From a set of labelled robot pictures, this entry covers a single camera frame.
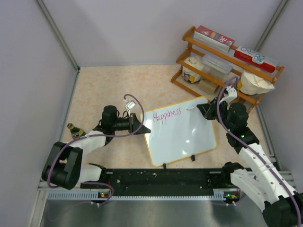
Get red box upper left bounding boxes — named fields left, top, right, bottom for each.
left=194, top=26, right=235, bottom=53

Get yellow framed whiteboard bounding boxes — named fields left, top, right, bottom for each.
left=140, top=96, right=217, bottom=166

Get cream cloth bag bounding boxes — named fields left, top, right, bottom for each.
left=237, top=70, right=275, bottom=96

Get white plastic jar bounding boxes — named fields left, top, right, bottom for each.
left=182, top=56, right=203, bottom=83

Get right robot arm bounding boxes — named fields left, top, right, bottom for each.
left=196, top=98, right=303, bottom=227

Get orange wooden shelf rack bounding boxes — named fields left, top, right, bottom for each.
left=171, top=26, right=284, bottom=112

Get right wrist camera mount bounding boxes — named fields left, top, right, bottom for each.
left=220, top=86, right=238, bottom=104

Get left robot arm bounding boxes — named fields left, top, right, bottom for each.
left=42, top=105, right=151, bottom=190

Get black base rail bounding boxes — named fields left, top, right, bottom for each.
left=80, top=164, right=240, bottom=197

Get red white box right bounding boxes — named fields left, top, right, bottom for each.
left=234, top=46, right=278, bottom=73

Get clear plastic container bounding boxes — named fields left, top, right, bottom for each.
left=202, top=54, right=238, bottom=83

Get brown wooden blocks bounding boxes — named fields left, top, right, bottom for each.
left=198, top=79, right=218, bottom=95

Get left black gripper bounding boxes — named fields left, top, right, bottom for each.
left=112, top=113, right=150, bottom=135

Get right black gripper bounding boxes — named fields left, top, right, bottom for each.
left=197, top=97, right=234, bottom=131

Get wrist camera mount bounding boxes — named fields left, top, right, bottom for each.
left=220, top=86, right=238, bottom=104
left=124, top=99, right=136, bottom=116

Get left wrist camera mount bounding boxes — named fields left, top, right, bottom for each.
left=124, top=99, right=136, bottom=116

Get green glass bottle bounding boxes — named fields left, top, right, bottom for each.
left=67, top=123, right=86, bottom=140

